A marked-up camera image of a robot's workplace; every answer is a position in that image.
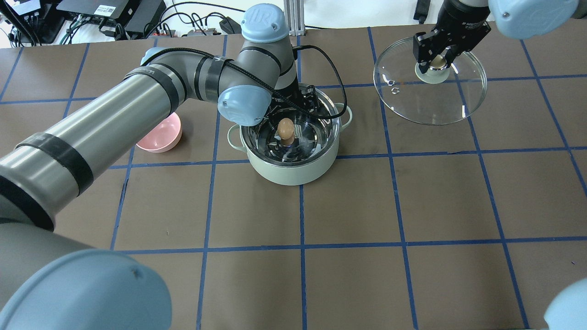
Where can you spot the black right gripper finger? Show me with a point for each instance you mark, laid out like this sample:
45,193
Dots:
452,52
424,66

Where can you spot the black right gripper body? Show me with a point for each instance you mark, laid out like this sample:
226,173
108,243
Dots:
460,24

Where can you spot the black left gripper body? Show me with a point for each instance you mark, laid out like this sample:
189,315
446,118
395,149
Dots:
306,98

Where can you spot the beige egg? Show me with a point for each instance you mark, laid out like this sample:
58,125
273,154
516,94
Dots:
286,129

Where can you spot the glass pot lid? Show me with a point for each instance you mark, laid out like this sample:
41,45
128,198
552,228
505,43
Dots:
445,94

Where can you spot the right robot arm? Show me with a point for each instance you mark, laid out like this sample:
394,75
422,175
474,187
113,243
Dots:
516,19

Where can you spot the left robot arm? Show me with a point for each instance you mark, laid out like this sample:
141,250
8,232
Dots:
51,282

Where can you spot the pale green cooking pot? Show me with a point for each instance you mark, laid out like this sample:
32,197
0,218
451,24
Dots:
303,159

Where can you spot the black power adapter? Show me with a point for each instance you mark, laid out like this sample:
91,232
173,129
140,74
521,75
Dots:
230,26

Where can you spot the pink bowl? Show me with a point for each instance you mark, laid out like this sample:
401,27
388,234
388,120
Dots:
164,137

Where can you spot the black electronics box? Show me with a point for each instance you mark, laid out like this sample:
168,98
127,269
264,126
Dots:
135,17

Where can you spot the aluminium frame post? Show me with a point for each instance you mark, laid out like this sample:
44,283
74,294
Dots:
294,11

